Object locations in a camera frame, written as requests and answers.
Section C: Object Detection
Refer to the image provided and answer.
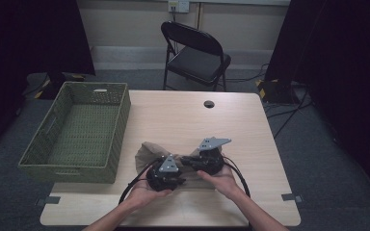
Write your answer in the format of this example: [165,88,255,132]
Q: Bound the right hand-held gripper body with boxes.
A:
[196,137,232,176]

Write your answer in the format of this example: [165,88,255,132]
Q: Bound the black stand base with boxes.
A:
[38,71,86,100]
[254,78,300,104]

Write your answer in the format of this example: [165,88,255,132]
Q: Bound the left hand-held gripper cable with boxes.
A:
[119,157,163,206]

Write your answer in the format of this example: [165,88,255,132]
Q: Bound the beige pants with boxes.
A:
[134,141,218,191]

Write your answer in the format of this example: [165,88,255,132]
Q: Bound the hand-held gripper cable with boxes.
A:
[221,155,251,198]
[119,157,163,206]

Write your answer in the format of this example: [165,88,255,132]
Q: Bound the black folding chair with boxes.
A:
[160,20,232,92]

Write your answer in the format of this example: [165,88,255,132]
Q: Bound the right hand-held gripper cable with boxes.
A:
[221,155,251,198]

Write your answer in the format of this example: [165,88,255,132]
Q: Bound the black floor cable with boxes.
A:
[225,63,271,83]
[266,88,312,140]

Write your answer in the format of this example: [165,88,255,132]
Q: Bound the black curtain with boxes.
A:
[0,0,96,162]
[264,0,370,203]

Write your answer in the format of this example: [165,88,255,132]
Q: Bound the person's left hand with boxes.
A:
[131,167,173,211]

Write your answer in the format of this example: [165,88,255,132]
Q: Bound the white wall socket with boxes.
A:
[168,0,191,13]

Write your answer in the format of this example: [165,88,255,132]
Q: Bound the green woven basket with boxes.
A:
[17,81,132,185]

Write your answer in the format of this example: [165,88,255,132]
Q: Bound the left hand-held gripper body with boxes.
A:
[145,153,182,193]

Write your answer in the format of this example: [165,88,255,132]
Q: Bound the person's right hand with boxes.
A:
[196,166,239,200]

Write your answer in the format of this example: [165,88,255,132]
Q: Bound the grey tape strip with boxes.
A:
[35,195,62,207]
[281,192,304,204]

